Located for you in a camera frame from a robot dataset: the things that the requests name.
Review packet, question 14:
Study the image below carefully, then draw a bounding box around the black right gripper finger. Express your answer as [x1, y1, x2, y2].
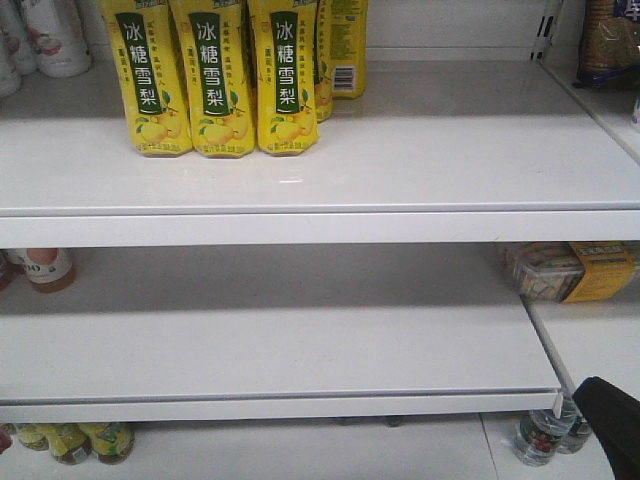
[572, 376, 639, 479]

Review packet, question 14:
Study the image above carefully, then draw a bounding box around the clear water bottle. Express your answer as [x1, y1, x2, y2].
[513, 409, 576, 467]
[557, 410, 592, 454]

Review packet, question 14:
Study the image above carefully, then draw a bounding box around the clear box yellow label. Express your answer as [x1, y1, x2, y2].
[499, 241, 639, 303]

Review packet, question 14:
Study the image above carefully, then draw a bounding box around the white metal shelving unit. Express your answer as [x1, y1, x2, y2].
[1, 1, 639, 479]

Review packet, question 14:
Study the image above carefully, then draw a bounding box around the tan cracker bag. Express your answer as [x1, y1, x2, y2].
[577, 0, 639, 89]

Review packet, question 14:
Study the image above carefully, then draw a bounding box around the yellow lemon tea bottle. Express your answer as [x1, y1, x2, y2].
[78, 422, 135, 465]
[39, 423, 92, 465]

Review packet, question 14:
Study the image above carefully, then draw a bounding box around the yellow pear drink bottle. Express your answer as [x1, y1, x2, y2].
[248, 0, 319, 156]
[170, 1, 256, 159]
[97, 1, 193, 157]

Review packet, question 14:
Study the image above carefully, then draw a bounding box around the orange C100 drink bottle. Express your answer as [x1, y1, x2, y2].
[5, 248, 76, 293]

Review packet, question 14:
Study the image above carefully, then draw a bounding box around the white peach drink bottle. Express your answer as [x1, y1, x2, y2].
[19, 0, 92, 78]

